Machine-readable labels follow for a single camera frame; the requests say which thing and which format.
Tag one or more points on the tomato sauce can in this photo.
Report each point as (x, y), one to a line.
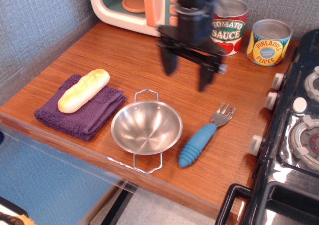
(228, 24)

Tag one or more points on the folded purple towel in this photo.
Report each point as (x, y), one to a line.
(85, 122)

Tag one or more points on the clear acrylic table guard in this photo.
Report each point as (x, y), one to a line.
(56, 188)

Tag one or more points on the black oven door handle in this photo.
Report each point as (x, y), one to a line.
(234, 191)

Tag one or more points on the orange object bottom left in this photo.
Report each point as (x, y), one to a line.
(11, 214)

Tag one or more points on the pineapple slices can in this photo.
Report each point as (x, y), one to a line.
(268, 42)

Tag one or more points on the white stove knob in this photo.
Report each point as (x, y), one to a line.
(270, 100)
(255, 145)
(277, 81)

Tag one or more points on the white stove knob middle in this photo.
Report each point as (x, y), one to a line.
(270, 100)

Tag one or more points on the white stove knob front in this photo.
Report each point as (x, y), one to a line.
(255, 145)

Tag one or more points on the black toy stove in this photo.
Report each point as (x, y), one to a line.
(285, 190)

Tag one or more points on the steel bowl with wire handles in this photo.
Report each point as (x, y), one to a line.
(146, 127)

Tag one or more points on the yellow toy bread loaf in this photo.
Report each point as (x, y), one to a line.
(83, 91)

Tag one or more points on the teal toy microwave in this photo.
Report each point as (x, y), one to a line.
(142, 16)

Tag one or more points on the white stove knob rear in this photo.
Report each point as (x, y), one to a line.
(277, 81)

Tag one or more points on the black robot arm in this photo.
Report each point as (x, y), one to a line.
(191, 40)

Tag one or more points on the grey burner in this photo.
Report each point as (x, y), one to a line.
(312, 84)
(304, 141)

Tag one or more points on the blue handled metal spork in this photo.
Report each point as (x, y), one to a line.
(194, 147)

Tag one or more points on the grey rear burner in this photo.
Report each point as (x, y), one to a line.
(312, 84)

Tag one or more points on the grey front burner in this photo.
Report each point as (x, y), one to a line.
(304, 141)

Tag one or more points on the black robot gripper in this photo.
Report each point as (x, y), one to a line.
(191, 40)

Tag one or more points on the white round stove button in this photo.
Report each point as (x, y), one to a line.
(299, 105)

